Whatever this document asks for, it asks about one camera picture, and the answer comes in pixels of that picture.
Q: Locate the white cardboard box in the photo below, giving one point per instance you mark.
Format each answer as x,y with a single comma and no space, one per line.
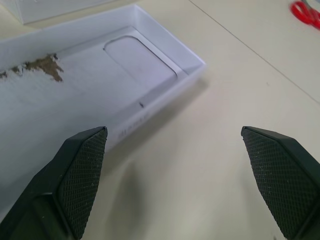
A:
100,82

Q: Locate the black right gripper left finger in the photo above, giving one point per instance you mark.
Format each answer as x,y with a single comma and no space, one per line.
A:
75,180

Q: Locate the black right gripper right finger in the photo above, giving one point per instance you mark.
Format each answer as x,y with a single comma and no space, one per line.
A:
285,180

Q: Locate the blue phone box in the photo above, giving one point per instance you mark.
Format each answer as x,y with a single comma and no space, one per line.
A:
50,10

